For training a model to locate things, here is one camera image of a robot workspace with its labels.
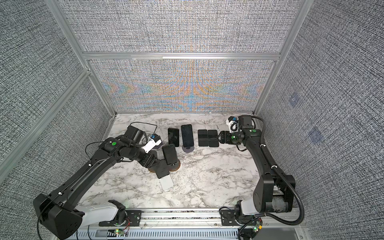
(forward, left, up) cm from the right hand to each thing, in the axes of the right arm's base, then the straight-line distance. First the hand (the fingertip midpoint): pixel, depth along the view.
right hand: (223, 137), depth 85 cm
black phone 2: (+12, +4, -18) cm, 22 cm away
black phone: (+13, +11, -17) cm, 24 cm away
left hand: (-15, +36, +2) cm, 39 cm away
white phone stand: (-20, +33, -16) cm, 42 cm away
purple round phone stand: (+1, +21, -15) cm, 26 cm away
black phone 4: (-11, +36, -18) cm, 42 cm away
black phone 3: (-9, +30, -2) cm, 31 cm away
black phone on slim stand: (+15, +32, -19) cm, 40 cm away
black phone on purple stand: (+5, +21, -5) cm, 22 cm away
